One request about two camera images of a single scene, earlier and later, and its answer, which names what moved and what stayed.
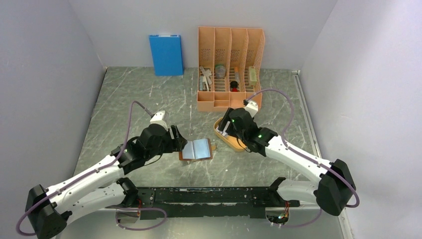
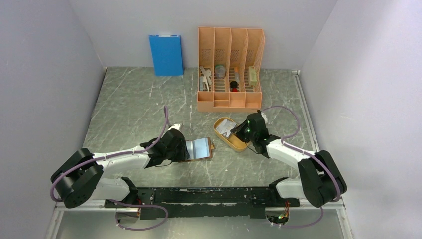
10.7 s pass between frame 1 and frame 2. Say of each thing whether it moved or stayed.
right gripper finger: moved
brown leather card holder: stayed
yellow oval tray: stayed
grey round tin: stayed
